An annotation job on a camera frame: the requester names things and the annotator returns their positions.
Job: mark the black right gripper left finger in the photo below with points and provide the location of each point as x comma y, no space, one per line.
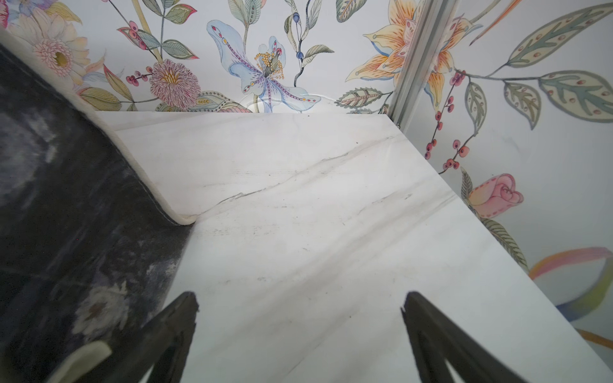
159,350

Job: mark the beige canvas tote bag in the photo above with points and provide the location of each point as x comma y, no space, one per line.
89,247

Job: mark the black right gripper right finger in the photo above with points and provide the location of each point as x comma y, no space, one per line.
439,344

